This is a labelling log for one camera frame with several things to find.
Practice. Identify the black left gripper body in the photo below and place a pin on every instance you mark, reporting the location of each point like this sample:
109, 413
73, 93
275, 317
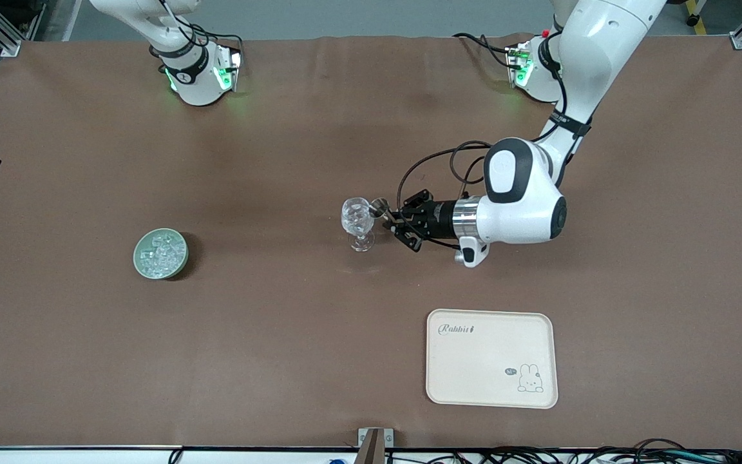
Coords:
438, 218

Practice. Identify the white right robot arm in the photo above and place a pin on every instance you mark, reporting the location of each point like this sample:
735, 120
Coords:
197, 84

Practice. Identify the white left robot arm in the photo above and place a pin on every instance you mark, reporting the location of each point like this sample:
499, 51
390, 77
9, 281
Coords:
519, 212

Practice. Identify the clear stemmed wine glass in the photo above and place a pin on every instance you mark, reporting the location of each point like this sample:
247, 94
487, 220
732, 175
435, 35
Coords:
358, 222

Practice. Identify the clear ice cube pile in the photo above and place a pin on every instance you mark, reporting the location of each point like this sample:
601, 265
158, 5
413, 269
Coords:
161, 251

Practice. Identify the cream rabbit print tray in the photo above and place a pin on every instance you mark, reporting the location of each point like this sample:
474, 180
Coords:
487, 367

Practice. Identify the brown table cover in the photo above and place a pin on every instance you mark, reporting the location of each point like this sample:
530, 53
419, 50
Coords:
281, 354

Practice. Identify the green round bowl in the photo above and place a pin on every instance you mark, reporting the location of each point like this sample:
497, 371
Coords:
145, 269

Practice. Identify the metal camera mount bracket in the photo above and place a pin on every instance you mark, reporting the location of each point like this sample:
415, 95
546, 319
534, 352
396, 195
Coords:
374, 448

